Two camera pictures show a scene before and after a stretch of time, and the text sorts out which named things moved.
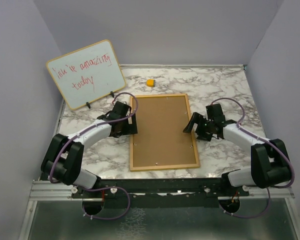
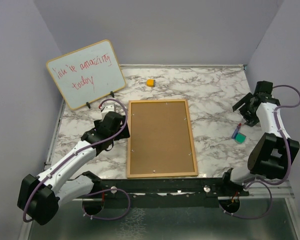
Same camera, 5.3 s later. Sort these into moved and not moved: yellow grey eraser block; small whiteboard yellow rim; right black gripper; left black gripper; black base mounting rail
Moved: left black gripper; right black gripper
Not moved: black base mounting rail; yellow grey eraser block; small whiteboard yellow rim
